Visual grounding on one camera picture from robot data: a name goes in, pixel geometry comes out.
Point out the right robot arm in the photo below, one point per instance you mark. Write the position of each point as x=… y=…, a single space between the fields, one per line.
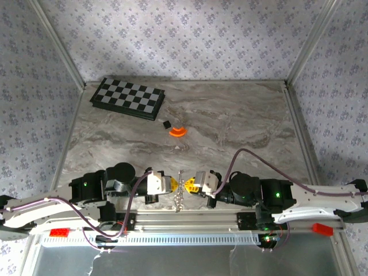
x=316 y=207

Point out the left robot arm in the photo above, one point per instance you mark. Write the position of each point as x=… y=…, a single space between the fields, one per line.
x=43 y=212

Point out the orange curved plastic piece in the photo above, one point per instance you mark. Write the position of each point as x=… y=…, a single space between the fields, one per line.
x=176 y=132

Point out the controller board with lights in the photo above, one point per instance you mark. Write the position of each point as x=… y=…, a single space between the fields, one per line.
x=268 y=239

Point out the small black cube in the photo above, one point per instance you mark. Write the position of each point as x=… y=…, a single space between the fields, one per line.
x=166 y=124

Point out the grey metal sheet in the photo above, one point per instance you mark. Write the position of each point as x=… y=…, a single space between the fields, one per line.
x=187 y=261

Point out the folding black white chessboard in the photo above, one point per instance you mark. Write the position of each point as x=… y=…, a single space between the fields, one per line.
x=126 y=96

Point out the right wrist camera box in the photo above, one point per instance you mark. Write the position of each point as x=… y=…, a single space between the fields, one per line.
x=208 y=181

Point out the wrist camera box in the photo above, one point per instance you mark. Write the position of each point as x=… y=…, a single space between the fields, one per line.
x=208 y=181
x=155 y=182

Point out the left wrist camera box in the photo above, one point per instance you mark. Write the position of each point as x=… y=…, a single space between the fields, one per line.
x=155 y=182

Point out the aluminium mounting rail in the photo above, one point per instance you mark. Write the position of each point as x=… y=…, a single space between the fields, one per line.
x=187 y=220

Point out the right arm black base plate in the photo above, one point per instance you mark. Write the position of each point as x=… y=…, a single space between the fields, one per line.
x=244 y=221

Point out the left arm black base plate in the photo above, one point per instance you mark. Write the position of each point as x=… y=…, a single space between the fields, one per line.
x=132 y=222

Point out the aluminium table edge rail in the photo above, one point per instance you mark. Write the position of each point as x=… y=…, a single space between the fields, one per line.
x=72 y=123
x=297 y=115

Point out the aluminium frame post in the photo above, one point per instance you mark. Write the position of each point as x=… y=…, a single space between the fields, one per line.
x=312 y=43
x=58 y=43

